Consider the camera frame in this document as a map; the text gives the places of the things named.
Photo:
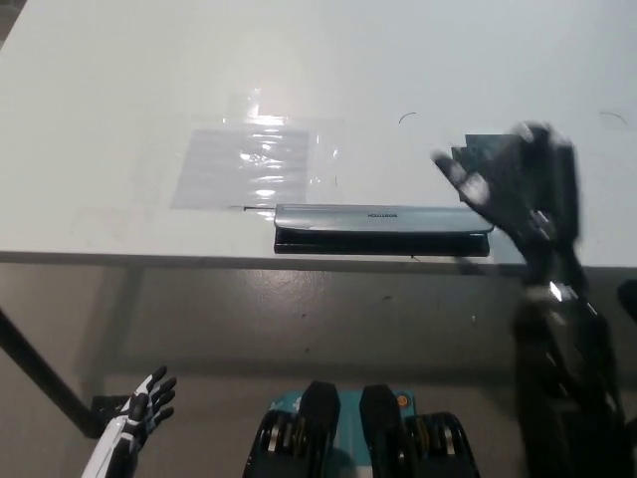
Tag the robot torso black teal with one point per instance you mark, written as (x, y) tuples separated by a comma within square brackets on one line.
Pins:
[(358, 438)]

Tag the black floor tape patch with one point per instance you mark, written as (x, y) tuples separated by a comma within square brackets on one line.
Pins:
[(107, 410)]

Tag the clear glossy tape film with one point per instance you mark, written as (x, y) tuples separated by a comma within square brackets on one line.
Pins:
[(323, 147)]

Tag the translucent grey plastic sheet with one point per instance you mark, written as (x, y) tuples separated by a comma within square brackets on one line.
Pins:
[(219, 171)]

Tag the robot right hand white black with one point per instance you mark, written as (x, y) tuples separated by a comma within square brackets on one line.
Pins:
[(527, 209)]

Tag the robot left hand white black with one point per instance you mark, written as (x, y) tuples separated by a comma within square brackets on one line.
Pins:
[(147, 408)]

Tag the silver black paper hole puncher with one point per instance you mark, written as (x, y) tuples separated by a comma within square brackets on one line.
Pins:
[(368, 224)]

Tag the black table frame bar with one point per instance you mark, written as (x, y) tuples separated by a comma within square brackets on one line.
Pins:
[(42, 371)]

